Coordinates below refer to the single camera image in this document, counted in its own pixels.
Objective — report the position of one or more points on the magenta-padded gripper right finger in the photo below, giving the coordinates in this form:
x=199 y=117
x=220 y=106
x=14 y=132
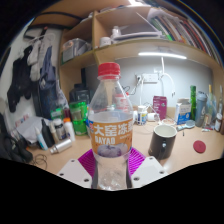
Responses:
x=148 y=170

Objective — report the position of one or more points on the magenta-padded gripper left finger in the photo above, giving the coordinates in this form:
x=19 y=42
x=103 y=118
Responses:
x=75 y=171

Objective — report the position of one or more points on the clear red-capped drink bottle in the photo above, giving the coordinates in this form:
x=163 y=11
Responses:
x=110 y=133

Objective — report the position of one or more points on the silver tube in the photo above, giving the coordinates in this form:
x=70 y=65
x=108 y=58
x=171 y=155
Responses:
x=61 y=146

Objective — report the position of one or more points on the black mug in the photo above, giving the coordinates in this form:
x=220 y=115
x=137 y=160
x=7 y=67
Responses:
x=161 y=143

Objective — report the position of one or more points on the flat round red coaster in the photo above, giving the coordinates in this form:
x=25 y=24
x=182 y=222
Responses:
x=199 y=146

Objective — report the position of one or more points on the white paper sheet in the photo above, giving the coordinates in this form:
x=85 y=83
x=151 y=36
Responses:
x=28 y=128

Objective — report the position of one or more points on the magenta box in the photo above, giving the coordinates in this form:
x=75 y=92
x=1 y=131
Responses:
x=160 y=107

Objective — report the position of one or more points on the blue and white carton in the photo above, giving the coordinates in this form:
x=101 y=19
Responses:
x=183 y=112

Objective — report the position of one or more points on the grey shaker bottle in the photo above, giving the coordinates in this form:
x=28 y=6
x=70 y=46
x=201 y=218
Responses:
x=201 y=110

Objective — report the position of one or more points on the tall green bottle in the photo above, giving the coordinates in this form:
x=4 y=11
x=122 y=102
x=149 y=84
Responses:
x=193 y=103

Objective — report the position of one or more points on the brown jar with white lid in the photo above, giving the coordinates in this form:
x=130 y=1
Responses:
x=218 y=122

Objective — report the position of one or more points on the white power strip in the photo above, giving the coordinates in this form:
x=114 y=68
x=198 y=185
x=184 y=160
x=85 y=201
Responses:
x=146 y=78

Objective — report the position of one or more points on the dark hanging clothes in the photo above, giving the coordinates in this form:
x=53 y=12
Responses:
x=30 y=76

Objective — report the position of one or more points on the white strip desk lamp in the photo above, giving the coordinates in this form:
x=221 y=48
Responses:
x=162 y=55

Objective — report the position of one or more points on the wooden shelf unit with books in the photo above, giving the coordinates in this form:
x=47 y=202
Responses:
x=140 y=33

